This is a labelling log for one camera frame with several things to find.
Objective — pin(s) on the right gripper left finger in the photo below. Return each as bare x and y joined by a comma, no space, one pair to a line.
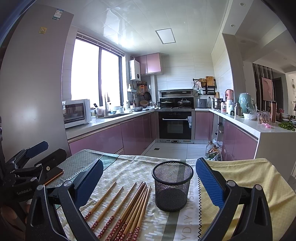
43,222

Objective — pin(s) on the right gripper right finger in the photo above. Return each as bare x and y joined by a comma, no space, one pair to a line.
255,220

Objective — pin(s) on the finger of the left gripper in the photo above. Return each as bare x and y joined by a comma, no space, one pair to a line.
52,160
23,156

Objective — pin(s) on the black mesh utensil cup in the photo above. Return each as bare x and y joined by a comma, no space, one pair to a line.
172,182

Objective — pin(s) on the kitchen faucet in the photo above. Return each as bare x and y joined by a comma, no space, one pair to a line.
106,104

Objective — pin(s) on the left hand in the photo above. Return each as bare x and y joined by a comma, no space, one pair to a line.
12,228

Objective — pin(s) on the grey refrigerator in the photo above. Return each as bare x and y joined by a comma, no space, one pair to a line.
31,82

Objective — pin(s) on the patterned tablecloth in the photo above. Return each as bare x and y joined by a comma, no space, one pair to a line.
192,221

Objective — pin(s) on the white microwave oven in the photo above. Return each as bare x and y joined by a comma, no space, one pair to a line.
76,112

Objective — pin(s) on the plastic bag of vegetables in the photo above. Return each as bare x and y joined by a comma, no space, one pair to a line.
214,150

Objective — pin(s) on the green vegetables on counter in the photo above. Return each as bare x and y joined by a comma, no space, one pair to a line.
288,125

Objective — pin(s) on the black built-in oven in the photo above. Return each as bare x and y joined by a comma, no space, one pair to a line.
175,125

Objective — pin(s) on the white water heater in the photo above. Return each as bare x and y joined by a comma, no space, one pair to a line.
134,70

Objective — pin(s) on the steel pot on counter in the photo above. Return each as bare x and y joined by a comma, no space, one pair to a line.
216,103

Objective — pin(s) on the pink kettle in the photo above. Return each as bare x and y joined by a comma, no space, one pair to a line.
229,95

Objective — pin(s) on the pink upper cabinet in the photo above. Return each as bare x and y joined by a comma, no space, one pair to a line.
150,64

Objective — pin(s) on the ceiling light panel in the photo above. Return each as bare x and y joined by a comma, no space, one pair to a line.
166,36

